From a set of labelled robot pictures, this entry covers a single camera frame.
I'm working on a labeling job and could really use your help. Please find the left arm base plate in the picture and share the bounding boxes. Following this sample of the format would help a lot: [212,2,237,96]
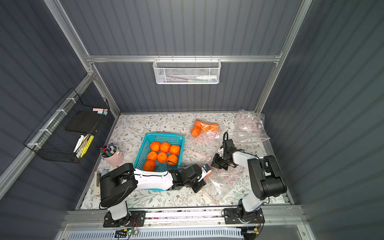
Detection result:
[103,211,147,228]

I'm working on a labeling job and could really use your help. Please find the pink sticky notes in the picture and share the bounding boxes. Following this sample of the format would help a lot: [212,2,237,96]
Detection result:
[93,108,108,116]

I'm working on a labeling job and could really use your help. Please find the black wire wall basket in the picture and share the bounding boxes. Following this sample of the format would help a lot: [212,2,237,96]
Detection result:
[24,90,110,163]

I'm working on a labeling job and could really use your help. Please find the white wire mesh basket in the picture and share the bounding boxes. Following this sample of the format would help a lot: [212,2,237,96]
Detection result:
[153,59,222,85]

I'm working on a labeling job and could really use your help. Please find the pink pen cup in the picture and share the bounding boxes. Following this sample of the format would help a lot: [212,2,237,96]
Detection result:
[100,143,124,167]

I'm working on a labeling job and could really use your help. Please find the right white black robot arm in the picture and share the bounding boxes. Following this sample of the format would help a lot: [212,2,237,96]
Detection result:
[211,132,288,221]

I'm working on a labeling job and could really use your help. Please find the small bag middle orange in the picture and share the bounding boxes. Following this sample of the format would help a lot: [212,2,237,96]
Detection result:
[195,120,210,133]

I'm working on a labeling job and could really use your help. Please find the small bag right orange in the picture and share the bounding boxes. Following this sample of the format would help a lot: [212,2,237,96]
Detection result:
[210,124,219,133]

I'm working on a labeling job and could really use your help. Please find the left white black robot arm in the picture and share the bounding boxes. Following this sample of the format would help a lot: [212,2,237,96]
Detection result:
[100,164,212,221]

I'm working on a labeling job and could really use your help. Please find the small bag orange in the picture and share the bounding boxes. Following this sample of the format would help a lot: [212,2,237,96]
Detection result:
[210,124,219,133]
[195,120,210,133]
[191,126,201,138]

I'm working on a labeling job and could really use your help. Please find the yellow marker in basket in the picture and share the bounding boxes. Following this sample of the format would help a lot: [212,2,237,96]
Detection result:
[76,135,94,159]

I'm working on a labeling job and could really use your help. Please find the green led circuit board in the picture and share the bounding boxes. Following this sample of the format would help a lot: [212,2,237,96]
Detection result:
[114,229,139,240]

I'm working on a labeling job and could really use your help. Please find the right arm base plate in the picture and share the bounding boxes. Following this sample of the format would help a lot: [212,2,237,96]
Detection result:
[221,208,265,225]

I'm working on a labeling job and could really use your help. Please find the black notebook in basket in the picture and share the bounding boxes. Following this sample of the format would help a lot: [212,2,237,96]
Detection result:
[65,111,105,134]

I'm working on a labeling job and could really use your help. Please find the clear zip-top bag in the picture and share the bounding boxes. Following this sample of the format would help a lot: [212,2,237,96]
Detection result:
[181,145,249,207]
[233,109,270,143]
[190,120,220,140]

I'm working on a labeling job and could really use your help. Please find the white marker in basket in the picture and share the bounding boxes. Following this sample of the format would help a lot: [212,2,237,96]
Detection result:
[73,135,85,153]

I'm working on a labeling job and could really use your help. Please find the teal plastic basket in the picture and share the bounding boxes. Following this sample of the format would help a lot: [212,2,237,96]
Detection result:
[134,133,185,172]

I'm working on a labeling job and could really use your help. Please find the small bag left orange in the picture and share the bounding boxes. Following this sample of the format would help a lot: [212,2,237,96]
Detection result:
[191,126,201,138]

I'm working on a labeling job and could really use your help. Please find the aluminium linear rail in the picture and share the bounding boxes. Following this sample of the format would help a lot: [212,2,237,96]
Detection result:
[60,205,308,231]

